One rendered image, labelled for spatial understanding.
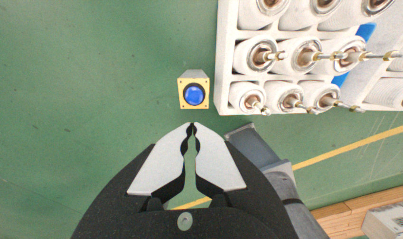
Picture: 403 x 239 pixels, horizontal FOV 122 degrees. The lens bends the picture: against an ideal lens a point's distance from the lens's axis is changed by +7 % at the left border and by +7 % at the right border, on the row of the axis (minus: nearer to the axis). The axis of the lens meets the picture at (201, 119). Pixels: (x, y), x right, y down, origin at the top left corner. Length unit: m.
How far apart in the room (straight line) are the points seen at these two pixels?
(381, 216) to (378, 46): 1.69
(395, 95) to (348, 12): 0.36
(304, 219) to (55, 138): 1.20
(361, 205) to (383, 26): 1.65
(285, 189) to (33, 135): 1.28
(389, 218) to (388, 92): 1.58
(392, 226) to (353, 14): 1.90
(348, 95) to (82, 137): 1.33
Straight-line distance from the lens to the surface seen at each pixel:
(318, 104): 0.51
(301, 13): 0.42
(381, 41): 0.76
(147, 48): 0.61
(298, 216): 0.49
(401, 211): 2.22
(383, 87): 0.76
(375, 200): 2.13
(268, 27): 0.47
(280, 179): 0.52
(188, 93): 0.25
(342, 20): 0.52
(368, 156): 1.56
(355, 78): 0.76
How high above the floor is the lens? 0.57
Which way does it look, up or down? 63 degrees down
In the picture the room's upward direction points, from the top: 174 degrees clockwise
